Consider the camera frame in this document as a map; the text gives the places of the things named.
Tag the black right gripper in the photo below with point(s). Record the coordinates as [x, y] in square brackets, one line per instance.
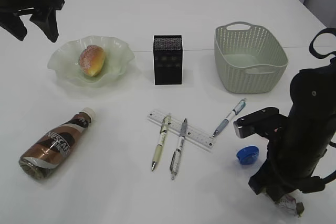
[271, 180]

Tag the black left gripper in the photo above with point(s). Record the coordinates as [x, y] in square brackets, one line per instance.
[43, 15]

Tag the paper ball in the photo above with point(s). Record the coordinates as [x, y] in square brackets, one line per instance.
[289, 203]

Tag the sugared bread roll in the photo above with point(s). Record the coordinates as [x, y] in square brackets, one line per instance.
[92, 60]

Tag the brown Nescafe coffee bottle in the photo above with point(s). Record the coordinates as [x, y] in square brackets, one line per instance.
[44, 156]

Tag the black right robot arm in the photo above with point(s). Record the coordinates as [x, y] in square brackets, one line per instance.
[298, 141]

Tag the blue pencil sharpener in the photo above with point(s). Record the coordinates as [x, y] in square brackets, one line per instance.
[248, 155]

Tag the blue white pen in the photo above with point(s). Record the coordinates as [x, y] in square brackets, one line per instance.
[235, 111]

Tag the grey white clear pen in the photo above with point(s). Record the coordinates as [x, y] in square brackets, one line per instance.
[176, 158]

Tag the pale green plastic basket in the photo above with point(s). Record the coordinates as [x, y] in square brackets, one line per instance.
[249, 59]

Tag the cream barrel pen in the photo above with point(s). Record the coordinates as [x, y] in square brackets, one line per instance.
[159, 147]

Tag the black mesh pen holder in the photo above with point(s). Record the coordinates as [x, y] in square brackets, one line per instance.
[168, 59]

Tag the frosted green glass bowl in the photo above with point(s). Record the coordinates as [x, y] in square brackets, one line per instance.
[65, 61]

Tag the clear plastic ruler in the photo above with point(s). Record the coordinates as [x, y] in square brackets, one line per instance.
[193, 134]

